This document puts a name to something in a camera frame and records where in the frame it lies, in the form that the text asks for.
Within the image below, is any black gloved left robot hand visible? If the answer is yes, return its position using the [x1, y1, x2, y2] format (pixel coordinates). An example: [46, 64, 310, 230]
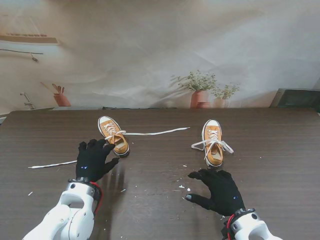
[76, 138, 120, 183]

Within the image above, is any red right wrist cable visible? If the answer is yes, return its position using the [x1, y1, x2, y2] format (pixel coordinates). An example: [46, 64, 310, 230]
[226, 214, 236, 240]

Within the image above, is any red wrist cable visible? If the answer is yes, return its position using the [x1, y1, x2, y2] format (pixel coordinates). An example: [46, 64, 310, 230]
[89, 181, 104, 215]
[226, 214, 236, 240]

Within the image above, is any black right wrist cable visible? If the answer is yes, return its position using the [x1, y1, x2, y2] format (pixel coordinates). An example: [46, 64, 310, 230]
[220, 223, 230, 240]

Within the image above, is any printed kitchen backdrop cloth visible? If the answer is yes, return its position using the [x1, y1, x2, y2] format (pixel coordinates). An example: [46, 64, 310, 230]
[0, 0, 320, 111]

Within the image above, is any white shoelace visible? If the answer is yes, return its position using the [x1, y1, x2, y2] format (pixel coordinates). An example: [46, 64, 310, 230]
[191, 129, 235, 162]
[27, 122, 191, 169]

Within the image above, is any yellow canvas sneaker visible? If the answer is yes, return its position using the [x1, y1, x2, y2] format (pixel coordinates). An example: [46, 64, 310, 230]
[97, 115, 131, 158]
[201, 119, 224, 169]

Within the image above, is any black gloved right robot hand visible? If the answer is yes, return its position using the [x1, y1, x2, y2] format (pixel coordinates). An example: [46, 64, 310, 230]
[185, 168, 246, 217]

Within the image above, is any red left wrist cable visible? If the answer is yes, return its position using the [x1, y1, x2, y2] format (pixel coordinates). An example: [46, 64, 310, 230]
[89, 181, 104, 215]

